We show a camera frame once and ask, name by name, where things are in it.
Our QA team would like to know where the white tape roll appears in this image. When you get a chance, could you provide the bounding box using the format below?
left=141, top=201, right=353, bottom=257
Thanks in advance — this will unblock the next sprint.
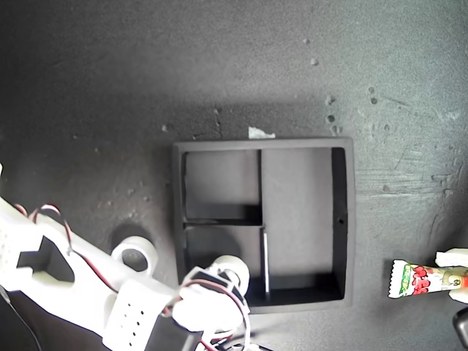
left=110, top=235, right=159, bottom=279
left=211, top=255, right=253, bottom=299

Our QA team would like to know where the snack bar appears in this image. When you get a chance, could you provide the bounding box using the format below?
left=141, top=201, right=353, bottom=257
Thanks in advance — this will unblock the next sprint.
left=387, top=258, right=468, bottom=301

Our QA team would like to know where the black tray with wells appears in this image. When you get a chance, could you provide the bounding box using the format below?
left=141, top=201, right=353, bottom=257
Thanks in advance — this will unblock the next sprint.
left=171, top=135, right=357, bottom=315

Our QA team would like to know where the white paper scrap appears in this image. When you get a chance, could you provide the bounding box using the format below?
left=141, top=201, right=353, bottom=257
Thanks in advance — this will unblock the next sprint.
left=248, top=126, right=276, bottom=140

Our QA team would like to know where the black camera box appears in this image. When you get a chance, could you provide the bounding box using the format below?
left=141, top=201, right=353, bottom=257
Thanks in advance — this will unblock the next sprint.
left=451, top=305, right=468, bottom=344

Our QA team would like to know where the red and black servo wire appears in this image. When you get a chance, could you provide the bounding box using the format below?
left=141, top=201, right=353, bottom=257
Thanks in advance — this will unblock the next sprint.
left=14, top=203, right=121, bottom=294

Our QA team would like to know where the thin black and white wire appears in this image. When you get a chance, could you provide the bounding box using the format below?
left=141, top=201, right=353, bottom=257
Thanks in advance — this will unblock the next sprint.
left=0, top=284, right=42, bottom=351

